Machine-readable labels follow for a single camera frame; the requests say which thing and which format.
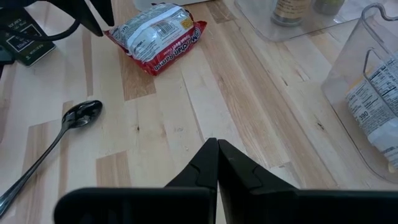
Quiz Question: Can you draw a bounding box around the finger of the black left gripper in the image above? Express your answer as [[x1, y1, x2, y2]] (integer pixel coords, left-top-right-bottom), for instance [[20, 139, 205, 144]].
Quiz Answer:
[[90, 0, 115, 27], [46, 0, 104, 37]]

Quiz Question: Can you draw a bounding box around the red ramen noodle packet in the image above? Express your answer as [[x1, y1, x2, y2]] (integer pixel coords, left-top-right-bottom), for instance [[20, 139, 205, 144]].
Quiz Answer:
[[345, 52, 398, 170], [104, 2, 208, 77]]

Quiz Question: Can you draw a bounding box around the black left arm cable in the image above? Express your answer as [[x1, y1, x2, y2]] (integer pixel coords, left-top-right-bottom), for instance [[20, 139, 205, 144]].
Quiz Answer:
[[0, 19, 82, 43]]

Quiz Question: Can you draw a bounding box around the black spoon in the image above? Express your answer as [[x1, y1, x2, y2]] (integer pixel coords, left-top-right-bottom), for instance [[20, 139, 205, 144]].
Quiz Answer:
[[0, 99, 104, 218]]

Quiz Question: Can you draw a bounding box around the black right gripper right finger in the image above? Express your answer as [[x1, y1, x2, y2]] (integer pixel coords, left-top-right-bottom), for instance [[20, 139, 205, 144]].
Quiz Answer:
[[217, 139, 398, 224]]

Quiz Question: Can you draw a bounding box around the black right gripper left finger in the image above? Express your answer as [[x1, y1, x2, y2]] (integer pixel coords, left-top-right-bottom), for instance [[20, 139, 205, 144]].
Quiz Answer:
[[53, 137, 219, 224]]

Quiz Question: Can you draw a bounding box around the clear plastic bin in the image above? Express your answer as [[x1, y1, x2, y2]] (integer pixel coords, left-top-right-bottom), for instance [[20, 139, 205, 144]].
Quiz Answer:
[[321, 2, 398, 184], [233, 0, 379, 44]]

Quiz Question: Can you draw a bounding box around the tan-lidded spice jar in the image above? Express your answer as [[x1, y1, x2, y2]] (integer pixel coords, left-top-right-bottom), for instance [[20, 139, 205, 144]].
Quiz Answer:
[[271, 0, 313, 27]]

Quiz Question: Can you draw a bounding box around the small black box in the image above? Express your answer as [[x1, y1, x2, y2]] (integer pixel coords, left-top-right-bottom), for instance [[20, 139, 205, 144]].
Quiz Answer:
[[0, 7, 57, 67]]

